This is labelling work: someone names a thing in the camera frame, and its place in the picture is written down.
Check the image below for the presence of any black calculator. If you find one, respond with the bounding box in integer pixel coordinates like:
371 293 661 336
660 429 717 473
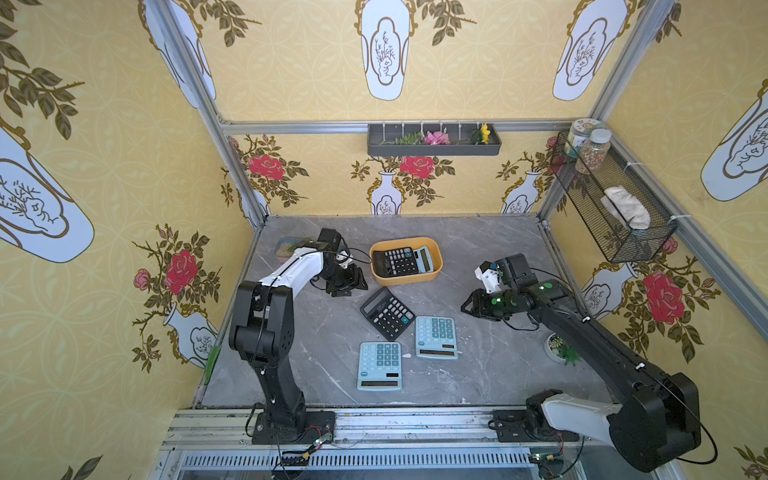
372 247 421 278
360 287 416 342

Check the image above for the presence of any teal calculator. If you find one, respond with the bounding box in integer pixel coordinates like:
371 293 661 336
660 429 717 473
357 342 403 391
415 316 458 360
413 246 434 274

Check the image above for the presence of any yellow storage box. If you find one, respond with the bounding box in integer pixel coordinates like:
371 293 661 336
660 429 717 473
370 237 443 286

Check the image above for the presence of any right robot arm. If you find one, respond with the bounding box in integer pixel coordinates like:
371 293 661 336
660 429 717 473
461 280 702 473

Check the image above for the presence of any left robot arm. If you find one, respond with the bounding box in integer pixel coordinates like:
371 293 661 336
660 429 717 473
228 228 368 444

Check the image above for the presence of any small potted green plant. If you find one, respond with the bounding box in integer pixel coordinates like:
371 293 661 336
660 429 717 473
544 333 581 366

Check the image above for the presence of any white crumpled cloth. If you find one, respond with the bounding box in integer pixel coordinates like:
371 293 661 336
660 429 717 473
601 186 651 230

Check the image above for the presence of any yellow artificial flower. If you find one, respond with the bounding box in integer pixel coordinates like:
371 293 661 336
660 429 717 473
478 123 490 144

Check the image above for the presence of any pink artificial flower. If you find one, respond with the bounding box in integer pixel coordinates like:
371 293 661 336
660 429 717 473
424 131 451 145

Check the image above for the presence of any glass jar with beans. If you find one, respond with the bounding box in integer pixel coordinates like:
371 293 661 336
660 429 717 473
576 128 612 174

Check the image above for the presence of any glass jar white lid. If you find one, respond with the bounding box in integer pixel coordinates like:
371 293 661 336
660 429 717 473
563 118 604 158

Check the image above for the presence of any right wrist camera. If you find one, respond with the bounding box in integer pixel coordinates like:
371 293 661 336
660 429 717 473
474 254 538 294

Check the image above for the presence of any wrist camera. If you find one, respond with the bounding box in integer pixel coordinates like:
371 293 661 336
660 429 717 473
474 254 538 294
317 228 352 265

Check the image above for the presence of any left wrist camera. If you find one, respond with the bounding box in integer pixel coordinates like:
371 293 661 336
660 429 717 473
317 228 352 265

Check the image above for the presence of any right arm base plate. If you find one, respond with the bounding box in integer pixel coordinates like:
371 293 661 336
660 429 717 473
488 409 580 443

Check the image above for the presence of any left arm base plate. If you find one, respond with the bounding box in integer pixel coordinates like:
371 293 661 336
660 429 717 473
251 410 336 446

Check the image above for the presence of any grey wall shelf tray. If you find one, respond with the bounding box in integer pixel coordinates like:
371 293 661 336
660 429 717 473
367 121 502 157

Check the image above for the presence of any black wire wall basket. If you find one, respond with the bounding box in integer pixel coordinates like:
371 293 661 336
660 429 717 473
548 132 677 264

